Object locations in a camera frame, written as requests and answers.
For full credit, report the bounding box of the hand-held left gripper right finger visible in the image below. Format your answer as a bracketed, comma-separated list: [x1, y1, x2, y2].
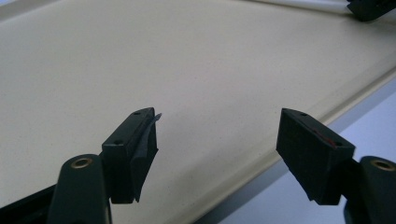
[276, 107, 356, 206]

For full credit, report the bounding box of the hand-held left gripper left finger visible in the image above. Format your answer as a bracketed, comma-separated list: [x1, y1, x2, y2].
[101, 106, 163, 204]

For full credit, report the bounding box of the beige plastic tray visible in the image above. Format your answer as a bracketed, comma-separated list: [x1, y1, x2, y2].
[0, 0, 396, 224]

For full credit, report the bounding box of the white board table cover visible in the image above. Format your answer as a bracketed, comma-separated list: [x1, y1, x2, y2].
[0, 0, 396, 224]

